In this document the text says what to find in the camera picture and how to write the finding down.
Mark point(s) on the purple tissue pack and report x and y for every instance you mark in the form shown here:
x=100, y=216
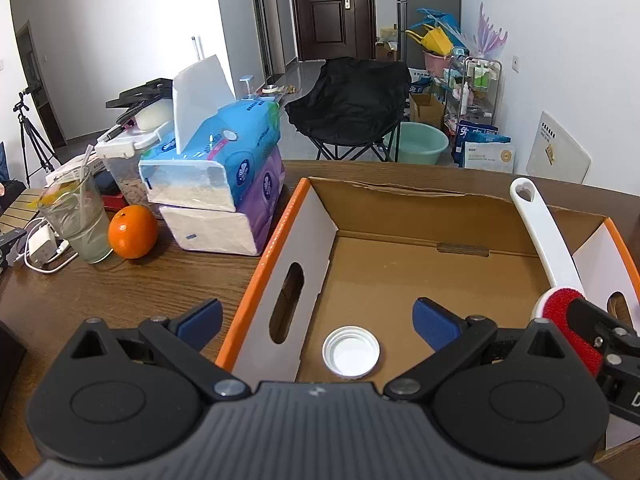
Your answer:
x=242, y=232

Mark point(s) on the blue tissue pack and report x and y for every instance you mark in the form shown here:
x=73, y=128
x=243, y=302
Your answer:
x=216, y=147

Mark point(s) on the orange fruit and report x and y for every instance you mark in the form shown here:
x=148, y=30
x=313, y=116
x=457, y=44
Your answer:
x=133, y=232

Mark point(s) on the small cardboard box on floor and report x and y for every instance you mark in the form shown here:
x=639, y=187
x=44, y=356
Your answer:
x=426, y=109

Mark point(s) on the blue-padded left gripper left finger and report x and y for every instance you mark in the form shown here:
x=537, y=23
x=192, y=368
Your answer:
x=175, y=346

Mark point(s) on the black folding chair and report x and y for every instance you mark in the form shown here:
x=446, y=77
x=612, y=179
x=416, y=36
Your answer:
x=355, y=107

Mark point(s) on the blue white product boxes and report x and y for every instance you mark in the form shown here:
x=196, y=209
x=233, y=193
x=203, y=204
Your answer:
x=482, y=147

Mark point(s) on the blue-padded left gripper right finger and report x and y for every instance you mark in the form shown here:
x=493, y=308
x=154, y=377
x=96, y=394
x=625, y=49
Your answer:
x=457, y=343

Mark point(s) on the pink bucket with yellow items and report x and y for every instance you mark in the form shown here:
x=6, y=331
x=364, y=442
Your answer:
x=436, y=46

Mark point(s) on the clear plastic cup with straw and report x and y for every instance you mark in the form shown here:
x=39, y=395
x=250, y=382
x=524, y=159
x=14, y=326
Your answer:
x=73, y=206

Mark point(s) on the orange red cardboard box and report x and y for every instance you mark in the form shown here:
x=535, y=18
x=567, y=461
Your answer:
x=356, y=254

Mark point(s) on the metal storage cart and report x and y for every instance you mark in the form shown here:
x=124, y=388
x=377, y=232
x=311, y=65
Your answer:
x=472, y=88

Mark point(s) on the white board leaning on wall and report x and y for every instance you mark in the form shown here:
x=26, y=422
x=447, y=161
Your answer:
x=556, y=155

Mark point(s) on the white red lint brush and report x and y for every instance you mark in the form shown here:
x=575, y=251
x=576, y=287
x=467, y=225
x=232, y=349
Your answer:
x=559, y=266

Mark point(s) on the dark brown entrance door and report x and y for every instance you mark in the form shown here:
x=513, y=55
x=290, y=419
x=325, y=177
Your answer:
x=332, y=28

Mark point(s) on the white charger with cable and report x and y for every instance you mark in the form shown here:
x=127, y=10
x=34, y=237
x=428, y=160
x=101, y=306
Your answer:
x=44, y=251

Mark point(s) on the black white kitchen appliance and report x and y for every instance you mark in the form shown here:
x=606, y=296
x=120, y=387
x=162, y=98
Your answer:
x=146, y=107

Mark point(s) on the white bottle cap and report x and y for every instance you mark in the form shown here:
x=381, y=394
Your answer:
x=350, y=352

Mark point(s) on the clear food container with lid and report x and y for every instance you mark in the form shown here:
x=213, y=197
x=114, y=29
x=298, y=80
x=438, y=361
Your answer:
x=121, y=156

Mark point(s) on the green plastic basin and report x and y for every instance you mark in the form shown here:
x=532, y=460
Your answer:
x=416, y=143

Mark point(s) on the camera tripod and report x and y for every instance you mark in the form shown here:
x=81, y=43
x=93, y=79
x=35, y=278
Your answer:
x=29, y=133

